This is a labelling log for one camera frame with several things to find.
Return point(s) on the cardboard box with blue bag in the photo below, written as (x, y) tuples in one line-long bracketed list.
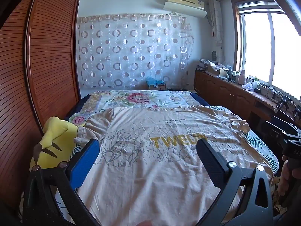
[(155, 82)]

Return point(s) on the patterned window curtain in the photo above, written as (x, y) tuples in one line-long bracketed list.
[(216, 23)]

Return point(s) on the beige printed t-shirt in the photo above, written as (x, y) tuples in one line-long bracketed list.
[(141, 181)]

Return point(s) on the leaf print bed sheet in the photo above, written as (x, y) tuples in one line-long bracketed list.
[(258, 141)]

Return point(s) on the wall air conditioner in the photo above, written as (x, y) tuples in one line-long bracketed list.
[(183, 3)]

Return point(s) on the wooden frame window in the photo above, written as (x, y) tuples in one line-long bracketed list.
[(256, 47)]

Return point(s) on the circle print wall curtain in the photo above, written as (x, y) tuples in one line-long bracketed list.
[(131, 51)]

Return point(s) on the yellow plush toy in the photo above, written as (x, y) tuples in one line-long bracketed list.
[(54, 136)]

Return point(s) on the floral quilt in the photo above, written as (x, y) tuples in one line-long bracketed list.
[(131, 98)]

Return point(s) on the lavender cloth cap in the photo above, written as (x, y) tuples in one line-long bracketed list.
[(247, 86)]

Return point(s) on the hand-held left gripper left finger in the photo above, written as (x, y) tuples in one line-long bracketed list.
[(85, 164)]

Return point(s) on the dark oval ornament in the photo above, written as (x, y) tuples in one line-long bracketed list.
[(215, 56)]

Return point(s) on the wooden slatted wardrobe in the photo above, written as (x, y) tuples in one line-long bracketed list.
[(47, 63)]

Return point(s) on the green cap bottle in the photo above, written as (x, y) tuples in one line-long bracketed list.
[(255, 83)]

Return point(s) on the person's right hand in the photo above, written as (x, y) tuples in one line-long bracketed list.
[(285, 179)]

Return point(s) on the small black case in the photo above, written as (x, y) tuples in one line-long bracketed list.
[(257, 90)]

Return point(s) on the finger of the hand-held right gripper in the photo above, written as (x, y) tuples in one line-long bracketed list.
[(279, 129), (294, 137)]

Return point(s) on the stack of small boxes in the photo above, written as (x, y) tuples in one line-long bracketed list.
[(202, 64)]

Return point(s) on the wooden side cabinet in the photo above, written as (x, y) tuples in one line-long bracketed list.
[(223, 91)]

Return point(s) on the brown floral cloth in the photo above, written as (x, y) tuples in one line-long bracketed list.
[(277, 197)]

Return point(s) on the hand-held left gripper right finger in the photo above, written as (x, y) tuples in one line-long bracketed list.
[(211, 162)]

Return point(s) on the flat black box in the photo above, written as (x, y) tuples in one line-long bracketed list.
[(178, 90)]

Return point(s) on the open cardboard box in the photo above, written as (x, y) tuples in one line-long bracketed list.
[(217, 70)]

